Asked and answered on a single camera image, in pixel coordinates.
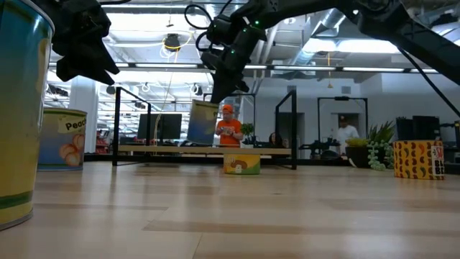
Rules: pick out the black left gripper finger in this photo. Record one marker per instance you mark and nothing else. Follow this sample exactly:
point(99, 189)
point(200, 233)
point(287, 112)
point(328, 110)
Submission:
point(75, 68)
point(98, 57)

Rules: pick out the blue and olive label can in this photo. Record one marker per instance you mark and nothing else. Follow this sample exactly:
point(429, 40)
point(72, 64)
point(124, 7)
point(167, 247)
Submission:
point(202, 124)

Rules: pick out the yellow can with green stripe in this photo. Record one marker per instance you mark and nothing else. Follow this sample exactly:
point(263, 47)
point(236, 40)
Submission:
point(21, 108)

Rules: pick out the peach label can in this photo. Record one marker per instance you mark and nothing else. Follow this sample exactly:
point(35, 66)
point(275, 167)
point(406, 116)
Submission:
point(61, 144)

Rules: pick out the yellow chili pepper print can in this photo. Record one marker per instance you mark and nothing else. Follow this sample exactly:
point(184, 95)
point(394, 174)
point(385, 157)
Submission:
point(413, 160)

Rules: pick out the black background robot arm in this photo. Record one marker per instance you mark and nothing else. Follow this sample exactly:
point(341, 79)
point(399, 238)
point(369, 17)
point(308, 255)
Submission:
point(318, 146)

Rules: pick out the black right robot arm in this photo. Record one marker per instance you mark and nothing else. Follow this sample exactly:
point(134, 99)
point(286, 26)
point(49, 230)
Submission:
point(395, 21)

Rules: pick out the person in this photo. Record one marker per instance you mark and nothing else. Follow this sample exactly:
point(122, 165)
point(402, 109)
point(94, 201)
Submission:
point(346, 135)
point(229, 131)
point(276, 140)

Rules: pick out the small green background plant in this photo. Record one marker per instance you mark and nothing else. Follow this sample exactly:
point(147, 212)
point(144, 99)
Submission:
point(247, 129)

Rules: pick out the dark background monitor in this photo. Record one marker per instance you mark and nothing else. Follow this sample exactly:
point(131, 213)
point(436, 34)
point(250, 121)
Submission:
point(167, 126)

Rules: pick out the short mushroom label can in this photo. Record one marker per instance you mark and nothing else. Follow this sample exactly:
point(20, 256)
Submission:
point(241, 164)

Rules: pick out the succulent plant in dark pot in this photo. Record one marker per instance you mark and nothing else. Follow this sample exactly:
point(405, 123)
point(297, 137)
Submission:
point(359, 156)

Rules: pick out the black background monitors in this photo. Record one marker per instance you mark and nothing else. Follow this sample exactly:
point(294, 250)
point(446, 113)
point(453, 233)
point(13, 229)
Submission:
point(418, 127)

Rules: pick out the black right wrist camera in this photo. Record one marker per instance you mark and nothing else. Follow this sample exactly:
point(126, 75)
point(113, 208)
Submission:
point(219, 30)

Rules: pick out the black overhead camera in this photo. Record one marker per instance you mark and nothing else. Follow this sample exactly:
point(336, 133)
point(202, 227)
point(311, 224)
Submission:
point(172, 41)

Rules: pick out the black frame wooden shelf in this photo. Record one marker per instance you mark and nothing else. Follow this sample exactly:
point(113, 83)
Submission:
point(201, 150)

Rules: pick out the black background station frame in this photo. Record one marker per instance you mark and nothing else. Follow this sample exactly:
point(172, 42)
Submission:
point(341, 98)

